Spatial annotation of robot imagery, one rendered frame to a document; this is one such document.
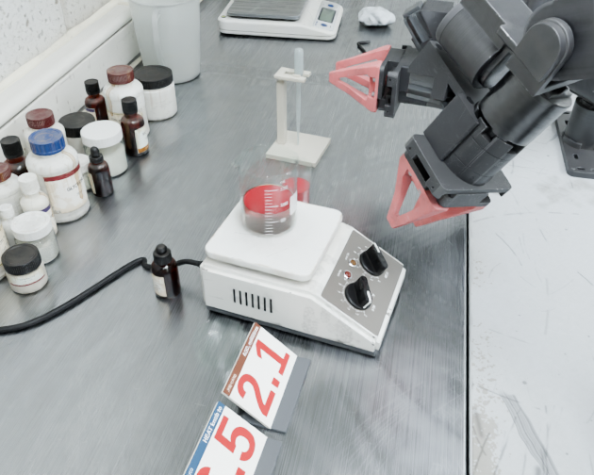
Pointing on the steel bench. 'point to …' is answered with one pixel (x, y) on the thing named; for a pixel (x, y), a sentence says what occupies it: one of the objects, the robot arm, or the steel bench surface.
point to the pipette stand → (310, 146)
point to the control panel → (333, 291)
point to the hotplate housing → (290, 300)
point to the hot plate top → (235, 242)
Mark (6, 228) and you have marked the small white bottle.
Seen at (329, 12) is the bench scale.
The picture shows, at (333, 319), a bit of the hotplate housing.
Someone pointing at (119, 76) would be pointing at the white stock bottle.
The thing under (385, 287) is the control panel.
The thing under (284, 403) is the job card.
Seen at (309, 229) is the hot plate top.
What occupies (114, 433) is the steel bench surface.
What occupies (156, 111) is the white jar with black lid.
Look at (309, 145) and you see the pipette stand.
